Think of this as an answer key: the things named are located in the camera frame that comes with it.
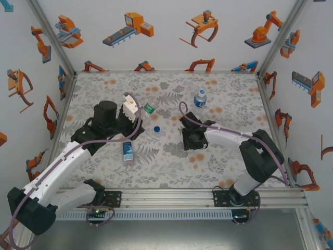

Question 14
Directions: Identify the clear bottle blue white label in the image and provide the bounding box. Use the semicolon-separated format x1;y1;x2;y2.
121;139;135;167

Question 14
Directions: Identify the blue label Pocari Sweat bottle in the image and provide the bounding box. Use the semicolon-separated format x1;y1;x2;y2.
193;89;208;108

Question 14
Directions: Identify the clear bottle green leaf label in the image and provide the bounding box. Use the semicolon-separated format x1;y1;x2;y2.
142;95;160;122

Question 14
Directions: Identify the floral fern print tablecloth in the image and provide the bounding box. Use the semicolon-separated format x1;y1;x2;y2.
46;72;293;190

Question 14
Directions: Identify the aluminium table side rail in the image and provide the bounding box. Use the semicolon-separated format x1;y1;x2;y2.
256;75;296;188
43;73;78;183

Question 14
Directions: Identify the thin aluminium table edge rail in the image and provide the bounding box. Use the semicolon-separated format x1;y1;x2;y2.
75;69;260;75

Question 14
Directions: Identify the grooved aluminium mounting rail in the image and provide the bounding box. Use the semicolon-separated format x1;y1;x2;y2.
56;187;309;209

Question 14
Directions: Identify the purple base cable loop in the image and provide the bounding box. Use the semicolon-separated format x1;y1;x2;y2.
232;197;262;227
78;204;115;228

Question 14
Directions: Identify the white slotted cable tray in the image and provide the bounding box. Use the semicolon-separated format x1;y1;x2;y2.
56;209;234;221

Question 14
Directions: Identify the aluminium frame post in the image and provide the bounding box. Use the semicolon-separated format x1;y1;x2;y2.
256;0;310;79
14;231;34;250
295;208;322;250
25;0;78;79

